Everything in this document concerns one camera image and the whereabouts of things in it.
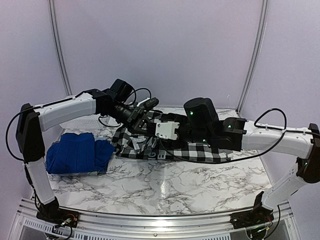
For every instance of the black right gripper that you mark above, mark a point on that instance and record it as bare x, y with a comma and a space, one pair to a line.
183, 117

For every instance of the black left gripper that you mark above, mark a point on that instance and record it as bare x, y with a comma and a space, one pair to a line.
137, 117

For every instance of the black white checkered cloth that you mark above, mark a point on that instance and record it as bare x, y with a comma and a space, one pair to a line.
135, 146

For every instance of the blue pleated skirt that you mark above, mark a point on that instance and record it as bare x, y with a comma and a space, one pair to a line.
77, 155

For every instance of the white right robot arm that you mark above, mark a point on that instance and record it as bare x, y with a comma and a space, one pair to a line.
239, 134

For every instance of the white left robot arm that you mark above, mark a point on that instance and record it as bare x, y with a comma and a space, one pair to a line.
34, 121

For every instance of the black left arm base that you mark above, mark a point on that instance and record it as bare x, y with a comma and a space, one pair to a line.
52, 213

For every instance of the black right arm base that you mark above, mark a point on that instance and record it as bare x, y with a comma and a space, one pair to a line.
257, 215

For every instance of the white plastic laundry basket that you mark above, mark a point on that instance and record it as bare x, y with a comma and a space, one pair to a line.
82, 122

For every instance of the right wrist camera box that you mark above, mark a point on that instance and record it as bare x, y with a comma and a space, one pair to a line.
195, 107

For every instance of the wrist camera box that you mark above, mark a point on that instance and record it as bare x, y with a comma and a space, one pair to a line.
195, 107
120, 91

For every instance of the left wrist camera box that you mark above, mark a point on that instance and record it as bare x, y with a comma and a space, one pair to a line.
120, 91

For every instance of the left aluminium wall post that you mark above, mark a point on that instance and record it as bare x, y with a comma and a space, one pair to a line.
58, 47

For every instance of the aluminium wall post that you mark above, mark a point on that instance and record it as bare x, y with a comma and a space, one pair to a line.
255, 55
58, 47

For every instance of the right aluminium wall post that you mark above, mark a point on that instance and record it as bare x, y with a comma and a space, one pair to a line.
255, 55

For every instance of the aluminium front frame rail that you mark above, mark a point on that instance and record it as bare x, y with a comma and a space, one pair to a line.
108, 226

